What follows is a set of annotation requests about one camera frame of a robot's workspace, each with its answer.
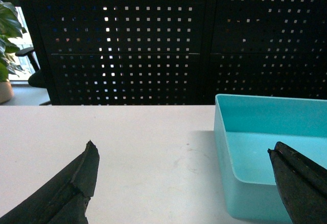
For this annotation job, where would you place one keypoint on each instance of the black perforated metal panel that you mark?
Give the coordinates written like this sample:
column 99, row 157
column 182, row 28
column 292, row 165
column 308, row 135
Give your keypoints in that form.
column 177, row 52

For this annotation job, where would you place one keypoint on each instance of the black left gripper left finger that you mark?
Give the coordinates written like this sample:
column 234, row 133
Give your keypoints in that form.
column 65, row 197

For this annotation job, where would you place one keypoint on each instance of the black office chair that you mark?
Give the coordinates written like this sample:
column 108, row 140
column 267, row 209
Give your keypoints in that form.
column 34, row 93

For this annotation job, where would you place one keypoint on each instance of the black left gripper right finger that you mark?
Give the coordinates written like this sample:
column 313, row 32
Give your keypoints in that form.
column 301, row 184

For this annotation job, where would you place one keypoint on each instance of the green potted plant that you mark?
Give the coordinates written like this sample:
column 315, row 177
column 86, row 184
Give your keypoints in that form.
column 11, row 28

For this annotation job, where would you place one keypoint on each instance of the turquoise plastic bin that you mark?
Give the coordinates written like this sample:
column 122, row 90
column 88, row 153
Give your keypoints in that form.
column 245, row 128

